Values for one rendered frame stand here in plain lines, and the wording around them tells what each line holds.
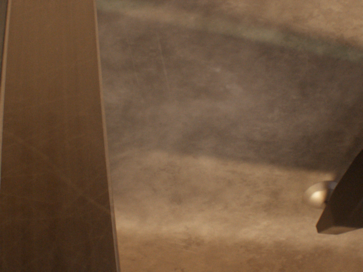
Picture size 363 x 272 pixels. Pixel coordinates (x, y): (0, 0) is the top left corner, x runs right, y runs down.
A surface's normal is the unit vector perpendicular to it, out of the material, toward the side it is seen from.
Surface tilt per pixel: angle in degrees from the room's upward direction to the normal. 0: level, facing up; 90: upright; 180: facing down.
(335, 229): 28
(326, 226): 90
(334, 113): 0
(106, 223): 90
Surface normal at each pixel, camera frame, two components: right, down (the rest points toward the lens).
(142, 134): 0.14, 0.71
